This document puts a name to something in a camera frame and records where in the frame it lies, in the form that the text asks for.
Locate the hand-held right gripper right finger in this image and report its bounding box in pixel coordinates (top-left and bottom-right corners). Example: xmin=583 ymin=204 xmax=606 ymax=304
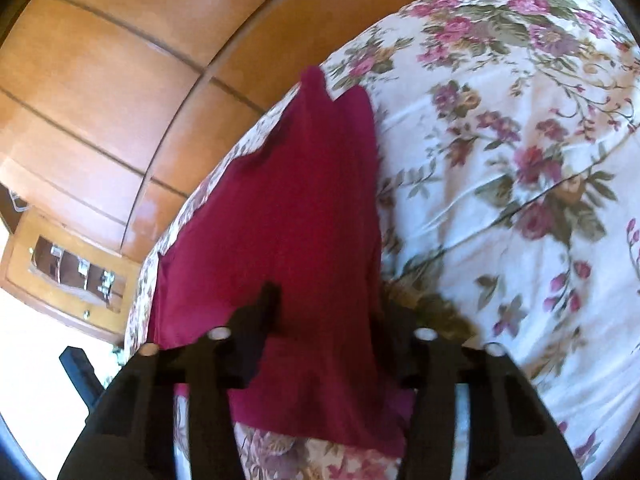
xmin=385 ymin=302 xmax=584 ymax=480

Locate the floral bedspread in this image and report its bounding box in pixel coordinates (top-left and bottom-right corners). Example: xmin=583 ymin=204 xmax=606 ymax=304
xmin=122 ymin=0 xmax=640 ymax=480

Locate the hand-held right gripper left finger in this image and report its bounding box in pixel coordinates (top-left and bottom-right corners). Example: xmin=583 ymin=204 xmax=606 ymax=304
xmin=57 ymin=282 xmax=281 ymax=480

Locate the wooden cabinet with glass door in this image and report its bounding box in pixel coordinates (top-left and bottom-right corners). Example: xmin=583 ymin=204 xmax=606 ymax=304
xmin=0 ymin=205 xmax=142 ymax=347

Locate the red knit garment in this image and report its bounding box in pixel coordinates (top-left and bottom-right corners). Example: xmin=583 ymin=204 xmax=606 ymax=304
xmin=147 ymin=66 xmax=417 ymax=459

